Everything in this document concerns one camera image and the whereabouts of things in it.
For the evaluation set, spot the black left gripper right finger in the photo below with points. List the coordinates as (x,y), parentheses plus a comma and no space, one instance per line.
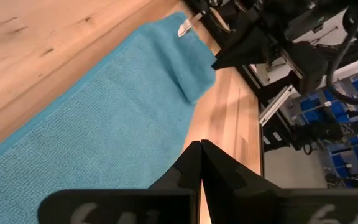
(259,205)

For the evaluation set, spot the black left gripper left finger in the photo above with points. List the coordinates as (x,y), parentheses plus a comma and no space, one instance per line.
(154,205)

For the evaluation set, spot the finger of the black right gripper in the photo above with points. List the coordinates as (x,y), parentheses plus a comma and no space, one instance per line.
(247,49)

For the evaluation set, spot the turquoise microfiber towel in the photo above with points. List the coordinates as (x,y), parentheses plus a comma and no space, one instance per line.
(104,124)

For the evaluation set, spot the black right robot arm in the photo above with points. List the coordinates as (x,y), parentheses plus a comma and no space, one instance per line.
(315,18)

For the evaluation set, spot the shelf with blue bins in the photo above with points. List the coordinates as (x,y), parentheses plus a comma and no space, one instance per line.
(337,109)

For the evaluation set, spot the white aluminium bar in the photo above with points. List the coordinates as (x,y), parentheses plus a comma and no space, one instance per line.
(275,105)

